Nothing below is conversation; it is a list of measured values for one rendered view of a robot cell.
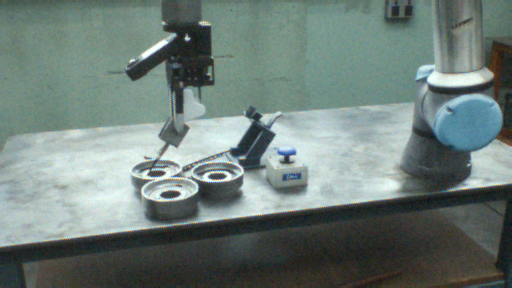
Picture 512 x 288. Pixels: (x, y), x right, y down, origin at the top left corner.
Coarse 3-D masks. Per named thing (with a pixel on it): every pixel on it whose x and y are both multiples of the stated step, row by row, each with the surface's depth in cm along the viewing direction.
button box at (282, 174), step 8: (272, 160) 117; (280, 160) 116; (288, 160) 116; (296, 160) 117; (272, 168) 115; (280, 168) 113; (288, 168) 114; (296, 168) 114; (304, 168) 115; (272, 176) 116; (280, 176) 114; (288, 176) 114; (296, 176) 115; (304, 176) 115; (272, 184) 116; (280, 184) 114; (288, 184) 115; (296, 184) 115; (304, 184) 116
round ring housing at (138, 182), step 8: (152, 160) 119; (160, 160) 119; (168, 160) 119; (136, 168) 117; (144, 168) 118; (176, 168) 117; (136, 176) 111; (144, 176) 114; (152, 176) 117; (160, 176) 117; (168, 176) 111; (176, 176) 112; (136, 184) 111; (144, 184) 110; (136, 192) 113
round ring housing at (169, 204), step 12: (156, 180) 109; (168, 180) 110; (180, 180) 110; (144, 192) 106; (168, 192) 108; (180, 192) 107; (192, 192) 107; (144, 204) 103; (156, 204) 101; (168, 204) 101; (180, 204) 101; (192, 204) 103; (156, 216) 103; (168, 216) 102; (180, 216) 103
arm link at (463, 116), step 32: (448, 0) 96; (480, 0) 96; (448, 32) 98; (480, 32) 98; (448, 64) 100; (480, 64) 100; (448, 96) 101; (480, 96) 98; (448, 128) 101; (480, 128) 100
